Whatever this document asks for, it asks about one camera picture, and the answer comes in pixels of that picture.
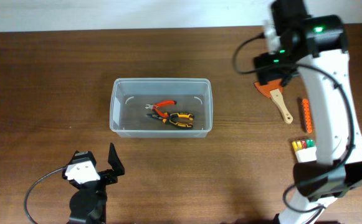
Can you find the orange scraper wooden handle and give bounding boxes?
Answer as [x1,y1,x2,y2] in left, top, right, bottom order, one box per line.
[254,79,293,124]

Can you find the orange perforated bar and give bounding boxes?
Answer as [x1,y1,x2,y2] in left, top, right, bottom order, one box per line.
[302,98,313,134]

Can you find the yellow black long-nose pliers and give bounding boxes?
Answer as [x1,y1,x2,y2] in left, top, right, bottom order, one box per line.
[146,112,194,129]

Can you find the red handled cutting pliers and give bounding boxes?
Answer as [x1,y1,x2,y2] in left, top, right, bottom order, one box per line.
[145,100,177,118]

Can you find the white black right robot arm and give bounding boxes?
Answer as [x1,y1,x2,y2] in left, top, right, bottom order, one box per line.
[263,0,362,223]

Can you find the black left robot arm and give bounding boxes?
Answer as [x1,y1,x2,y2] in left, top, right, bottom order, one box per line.
[62,144,125,224]

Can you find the clear plastic container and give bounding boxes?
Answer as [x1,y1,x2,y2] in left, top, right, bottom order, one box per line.
[109,78,213,138]

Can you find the coloured screwdriver set box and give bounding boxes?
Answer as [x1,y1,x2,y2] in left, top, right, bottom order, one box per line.
[292,139,317,163]

